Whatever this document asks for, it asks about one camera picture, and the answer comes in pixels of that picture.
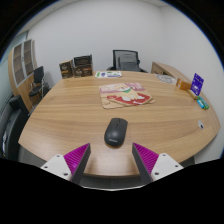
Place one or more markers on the small orange box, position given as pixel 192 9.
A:
pixel 183 84

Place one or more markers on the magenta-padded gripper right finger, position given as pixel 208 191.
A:
pixel 146 159

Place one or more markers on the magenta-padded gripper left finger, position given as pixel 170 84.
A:
pixel 77 159

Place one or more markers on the open black box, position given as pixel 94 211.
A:
pixel 82 60

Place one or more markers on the black visitor chair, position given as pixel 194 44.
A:
pixel 38 76

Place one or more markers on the small brown cardboard box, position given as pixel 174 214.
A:
pixel 66 70

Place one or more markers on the white green purple printed sheet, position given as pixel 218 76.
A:
pixel 108 74

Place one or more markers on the green teal small box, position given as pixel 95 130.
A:
pixel 202 103

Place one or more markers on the black mesh office chair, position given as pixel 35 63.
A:
pixel 126 60

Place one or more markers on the black sofa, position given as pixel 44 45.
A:
pixel 11 128

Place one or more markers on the black computer mouse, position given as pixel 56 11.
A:
pixel 115 132

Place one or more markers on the wooden shelf unit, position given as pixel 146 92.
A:
pixel 20 71

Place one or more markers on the purple standing card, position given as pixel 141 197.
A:
pixel 197 83

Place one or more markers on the cartoon print mouse pad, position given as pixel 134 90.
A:
pixel 125 95

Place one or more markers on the wooden side desk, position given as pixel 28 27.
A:
pixel 166 69

